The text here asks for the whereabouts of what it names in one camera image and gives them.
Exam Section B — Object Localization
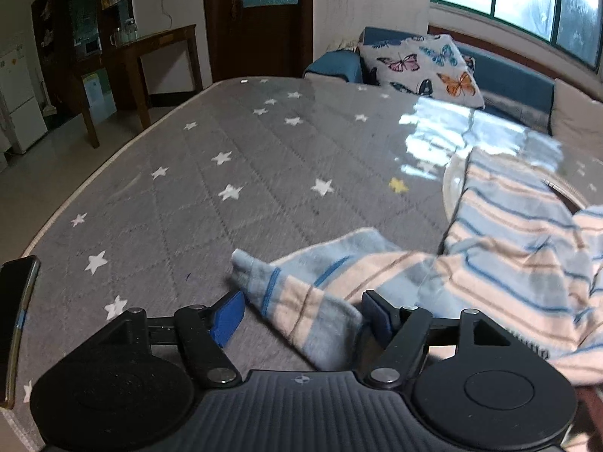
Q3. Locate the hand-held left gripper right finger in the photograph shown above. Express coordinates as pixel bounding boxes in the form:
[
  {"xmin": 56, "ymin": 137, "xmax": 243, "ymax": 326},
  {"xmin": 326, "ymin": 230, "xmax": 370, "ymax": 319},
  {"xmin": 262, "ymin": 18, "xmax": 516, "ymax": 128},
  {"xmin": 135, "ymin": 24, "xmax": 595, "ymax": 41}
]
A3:
[{"xmin": 360, "ymin": 290, "xmax": 514, "ymax": 389}]

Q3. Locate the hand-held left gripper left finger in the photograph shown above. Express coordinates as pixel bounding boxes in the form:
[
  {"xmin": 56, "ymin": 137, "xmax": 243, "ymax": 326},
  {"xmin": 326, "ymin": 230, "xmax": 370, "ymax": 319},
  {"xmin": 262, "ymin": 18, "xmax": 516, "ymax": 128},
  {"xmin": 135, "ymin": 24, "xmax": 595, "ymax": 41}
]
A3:
[{"xmin": 96, "ymin": 289, "xmax": 246, "ymax": 389}]

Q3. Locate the blue peach striped garment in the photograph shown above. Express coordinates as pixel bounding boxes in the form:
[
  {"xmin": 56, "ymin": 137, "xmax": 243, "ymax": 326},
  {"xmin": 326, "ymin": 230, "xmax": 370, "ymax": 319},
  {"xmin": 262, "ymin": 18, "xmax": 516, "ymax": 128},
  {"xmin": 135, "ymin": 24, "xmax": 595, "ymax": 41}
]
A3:
[{"xmin": 231, "ymin": 148, "xmax": 603, "ymax": 450}]

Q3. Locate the black smartphone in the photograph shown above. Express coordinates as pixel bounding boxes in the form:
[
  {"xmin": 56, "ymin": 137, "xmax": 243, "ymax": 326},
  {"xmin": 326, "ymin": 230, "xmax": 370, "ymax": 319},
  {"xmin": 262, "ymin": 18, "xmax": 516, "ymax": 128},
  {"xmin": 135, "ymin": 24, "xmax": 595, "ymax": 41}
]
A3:
[{"xmin": 0, "ymin": 255, "xmax": 42, "ymax": 410}]

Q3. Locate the butterfly print pillow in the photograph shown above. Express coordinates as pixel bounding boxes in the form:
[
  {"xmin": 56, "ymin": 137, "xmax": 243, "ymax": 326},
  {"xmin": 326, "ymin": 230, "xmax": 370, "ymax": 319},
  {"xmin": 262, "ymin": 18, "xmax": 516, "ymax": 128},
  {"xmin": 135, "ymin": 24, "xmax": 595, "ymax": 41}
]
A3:
[{"xmin": 357, "ymin": 33, "xmax": 486, "ymax": 109}]

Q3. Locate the white cardboard box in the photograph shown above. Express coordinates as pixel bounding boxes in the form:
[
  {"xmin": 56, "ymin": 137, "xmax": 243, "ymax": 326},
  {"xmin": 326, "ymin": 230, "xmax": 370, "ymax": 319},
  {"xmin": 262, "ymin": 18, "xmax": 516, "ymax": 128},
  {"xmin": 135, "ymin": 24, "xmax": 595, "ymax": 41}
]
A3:
[{"xmin": 82, "ymin": 70, "xmax": 103, "ymax": 110}]

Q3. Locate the blue sofa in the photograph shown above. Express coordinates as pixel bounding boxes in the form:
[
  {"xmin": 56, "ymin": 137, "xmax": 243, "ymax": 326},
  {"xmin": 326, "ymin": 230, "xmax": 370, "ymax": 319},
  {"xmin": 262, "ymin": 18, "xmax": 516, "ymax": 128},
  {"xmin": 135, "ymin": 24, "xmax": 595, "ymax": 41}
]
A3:
[{"xmin": 301, "ymin": 26, "xmax": 557, "ymax": 137}]

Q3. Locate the dark wooden door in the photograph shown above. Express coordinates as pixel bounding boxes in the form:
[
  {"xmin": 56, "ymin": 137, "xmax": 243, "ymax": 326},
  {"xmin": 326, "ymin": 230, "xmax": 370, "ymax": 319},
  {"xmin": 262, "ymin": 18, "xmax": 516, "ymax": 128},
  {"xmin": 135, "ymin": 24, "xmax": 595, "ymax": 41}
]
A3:
[{"xmin": 202, "ymin": 0, "xmax": 314, "ymax": 83}]

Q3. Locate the beige cushion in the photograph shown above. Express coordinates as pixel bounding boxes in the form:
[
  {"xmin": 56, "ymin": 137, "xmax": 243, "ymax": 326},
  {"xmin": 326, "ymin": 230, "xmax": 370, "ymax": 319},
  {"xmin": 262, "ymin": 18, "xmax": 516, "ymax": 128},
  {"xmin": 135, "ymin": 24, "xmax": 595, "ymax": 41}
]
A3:
[{"xmin": 549, "ymin": 78, "xmax": 603, "ymax": 161}]

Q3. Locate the wooden side table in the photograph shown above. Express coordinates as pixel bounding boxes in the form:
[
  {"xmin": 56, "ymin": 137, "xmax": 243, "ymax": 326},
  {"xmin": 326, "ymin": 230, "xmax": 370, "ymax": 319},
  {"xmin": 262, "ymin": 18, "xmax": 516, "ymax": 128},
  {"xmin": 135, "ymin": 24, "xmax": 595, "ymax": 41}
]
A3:
[{"xmin": 75, "ymin": 24, "xmax": 204, "ymax": 149}]

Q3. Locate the white refrigerator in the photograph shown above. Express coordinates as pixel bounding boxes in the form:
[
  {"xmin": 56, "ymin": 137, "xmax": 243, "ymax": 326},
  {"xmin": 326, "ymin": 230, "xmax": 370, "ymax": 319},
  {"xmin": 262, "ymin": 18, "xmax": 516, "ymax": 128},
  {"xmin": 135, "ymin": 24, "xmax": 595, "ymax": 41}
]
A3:
[{"xmin": 0, "ymin": 44, "xmax": 49, "ymax": 155}]

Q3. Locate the dark wooden shelf cabinet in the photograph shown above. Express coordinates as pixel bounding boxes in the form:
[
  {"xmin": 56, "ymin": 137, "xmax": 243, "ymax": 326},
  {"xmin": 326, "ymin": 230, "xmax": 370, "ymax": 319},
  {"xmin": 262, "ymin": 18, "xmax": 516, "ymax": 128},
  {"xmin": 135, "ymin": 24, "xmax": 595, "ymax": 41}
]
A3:
[{"xmin": 31, "ymin": 0, "xmax": 135, "ymax": 118}]

